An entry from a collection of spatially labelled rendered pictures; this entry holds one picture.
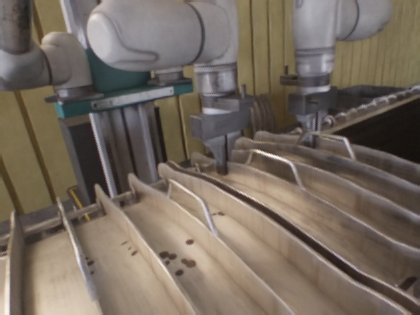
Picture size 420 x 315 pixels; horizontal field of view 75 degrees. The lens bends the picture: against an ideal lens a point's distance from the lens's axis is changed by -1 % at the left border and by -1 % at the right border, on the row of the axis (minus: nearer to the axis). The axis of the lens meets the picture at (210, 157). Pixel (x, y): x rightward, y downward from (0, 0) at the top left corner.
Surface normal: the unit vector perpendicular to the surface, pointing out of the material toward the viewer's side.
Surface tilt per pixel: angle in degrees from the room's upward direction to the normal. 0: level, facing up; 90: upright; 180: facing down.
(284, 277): 10
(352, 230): 90
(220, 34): 97
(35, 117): 90
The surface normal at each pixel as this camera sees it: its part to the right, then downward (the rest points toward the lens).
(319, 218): -0.82, 0.29
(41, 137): 0.57, 0.25
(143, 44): 0.54, 0.51
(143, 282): -0.07, -0.91
